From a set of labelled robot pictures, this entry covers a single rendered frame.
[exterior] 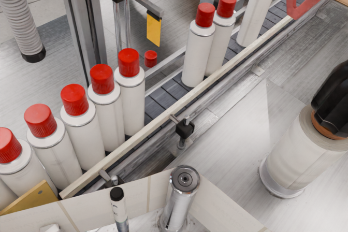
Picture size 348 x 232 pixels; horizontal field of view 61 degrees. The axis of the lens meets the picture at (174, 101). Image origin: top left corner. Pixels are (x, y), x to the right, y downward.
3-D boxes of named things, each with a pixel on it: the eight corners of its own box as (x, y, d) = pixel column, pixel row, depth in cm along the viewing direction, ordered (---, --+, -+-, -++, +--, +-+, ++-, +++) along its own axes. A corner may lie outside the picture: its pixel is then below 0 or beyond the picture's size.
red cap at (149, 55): (153, 57, 82) (153, 48, 79) (159, 64, 80) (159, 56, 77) (142, 61, 80) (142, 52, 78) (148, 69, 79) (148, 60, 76)
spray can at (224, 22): (210, 82, 71) (231, 9, 55) (194, 70, 73) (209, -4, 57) (223, 71, 74) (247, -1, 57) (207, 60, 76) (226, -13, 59)
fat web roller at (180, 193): (172, 242, 49) (186, 205, 34) (153, 221, 51) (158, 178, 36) (190, 222, 51) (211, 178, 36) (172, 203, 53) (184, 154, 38)
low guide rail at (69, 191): (64, 202, 50) (62, 198, 48) (60, 197, 50) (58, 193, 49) (337, -17, 102) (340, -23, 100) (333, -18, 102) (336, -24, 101)
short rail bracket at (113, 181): (117, 213, 56) (112, 190, 46) (97, 190, 58) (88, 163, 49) (130, 201, 57) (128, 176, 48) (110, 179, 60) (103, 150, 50)
